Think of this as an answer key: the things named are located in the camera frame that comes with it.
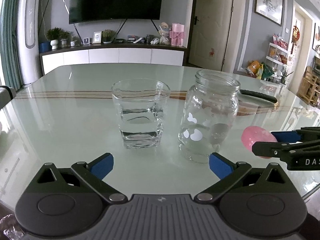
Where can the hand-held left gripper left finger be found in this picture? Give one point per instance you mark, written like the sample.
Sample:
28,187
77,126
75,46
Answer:
102,166

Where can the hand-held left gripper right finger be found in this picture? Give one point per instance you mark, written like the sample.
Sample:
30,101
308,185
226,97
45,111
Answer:
221,166

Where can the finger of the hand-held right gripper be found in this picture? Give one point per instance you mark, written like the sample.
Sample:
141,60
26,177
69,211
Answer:
267,148
286,136

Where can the pink bottle cap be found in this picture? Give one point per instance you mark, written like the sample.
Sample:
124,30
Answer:
252,136

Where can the clear glass cup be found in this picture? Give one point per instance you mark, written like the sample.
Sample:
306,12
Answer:
140,120

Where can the clear glass bottle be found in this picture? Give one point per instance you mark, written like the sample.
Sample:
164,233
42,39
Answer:
210,105

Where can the wooden folding chair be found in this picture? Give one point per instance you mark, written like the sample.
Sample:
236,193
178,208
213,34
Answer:
310,85

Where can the pile of snack bags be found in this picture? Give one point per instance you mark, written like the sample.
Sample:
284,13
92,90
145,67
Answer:
258,70

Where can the white shelf rack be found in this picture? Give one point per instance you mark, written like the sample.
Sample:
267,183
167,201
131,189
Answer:
277,55

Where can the white television cabinet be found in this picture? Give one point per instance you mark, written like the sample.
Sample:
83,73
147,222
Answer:
112,56

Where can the clear plastic bag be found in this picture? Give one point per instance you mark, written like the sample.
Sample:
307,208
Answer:
10,227

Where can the bear door sticker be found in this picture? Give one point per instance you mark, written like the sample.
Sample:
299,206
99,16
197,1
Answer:
212,52

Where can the grey chair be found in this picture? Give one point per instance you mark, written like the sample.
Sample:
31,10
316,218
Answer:
6,97

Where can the dark tray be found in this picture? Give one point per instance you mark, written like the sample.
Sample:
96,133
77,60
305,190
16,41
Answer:
119,40

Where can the tiny potted plant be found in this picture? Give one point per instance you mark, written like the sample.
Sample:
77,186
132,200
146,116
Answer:
74,41

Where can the stack of books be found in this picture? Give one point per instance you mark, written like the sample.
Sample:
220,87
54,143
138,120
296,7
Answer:
131,38

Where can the white remote control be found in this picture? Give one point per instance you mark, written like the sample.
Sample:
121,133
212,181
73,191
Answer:
138,40

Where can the green cactus plant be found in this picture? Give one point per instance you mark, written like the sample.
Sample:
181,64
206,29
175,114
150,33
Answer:
107,35

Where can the blue box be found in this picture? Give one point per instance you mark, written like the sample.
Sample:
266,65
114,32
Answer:
44,47

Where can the cream door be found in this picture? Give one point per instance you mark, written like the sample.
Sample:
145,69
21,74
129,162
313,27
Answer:
212,25

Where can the small potted plant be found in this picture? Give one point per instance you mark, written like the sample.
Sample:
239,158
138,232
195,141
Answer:
65,37

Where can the framed painting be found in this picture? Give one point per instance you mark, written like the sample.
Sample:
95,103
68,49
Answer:
269,2

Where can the dark glass jar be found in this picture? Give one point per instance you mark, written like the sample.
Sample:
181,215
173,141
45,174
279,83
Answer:
149,39

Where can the small white object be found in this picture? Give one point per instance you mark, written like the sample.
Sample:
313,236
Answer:
155,41

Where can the pink gift box with bow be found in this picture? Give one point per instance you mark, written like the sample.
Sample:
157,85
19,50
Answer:
177,35

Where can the potted plant in white pot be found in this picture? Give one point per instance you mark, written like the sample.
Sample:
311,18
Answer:
53,33

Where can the doll bouquet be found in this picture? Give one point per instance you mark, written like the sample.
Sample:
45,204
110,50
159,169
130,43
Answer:
164,33

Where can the white tower air conditioner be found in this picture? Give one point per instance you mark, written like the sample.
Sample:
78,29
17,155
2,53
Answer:
30,30

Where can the green curtain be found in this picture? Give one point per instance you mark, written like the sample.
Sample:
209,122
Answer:
10,30

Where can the black television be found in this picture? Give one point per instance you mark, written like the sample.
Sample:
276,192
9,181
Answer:
115,0

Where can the red wall ornament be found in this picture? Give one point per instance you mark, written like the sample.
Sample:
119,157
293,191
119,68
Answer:
295,35

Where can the small dark photo frame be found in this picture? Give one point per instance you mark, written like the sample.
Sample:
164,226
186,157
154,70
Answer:
86,41

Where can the white photo frame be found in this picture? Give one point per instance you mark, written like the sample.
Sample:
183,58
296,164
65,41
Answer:
97,37

